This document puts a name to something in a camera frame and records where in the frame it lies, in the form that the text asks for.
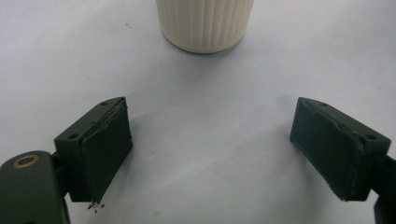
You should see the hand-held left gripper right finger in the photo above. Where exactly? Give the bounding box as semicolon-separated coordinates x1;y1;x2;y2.
289;96;392;202

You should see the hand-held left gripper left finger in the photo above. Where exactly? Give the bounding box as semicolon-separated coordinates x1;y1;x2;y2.
53;96;134;204

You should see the cream pump bottle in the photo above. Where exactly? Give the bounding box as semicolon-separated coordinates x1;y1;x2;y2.
155;0;255;54

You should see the light blue table mat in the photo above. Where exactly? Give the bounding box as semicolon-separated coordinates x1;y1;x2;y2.
0;0;396;224

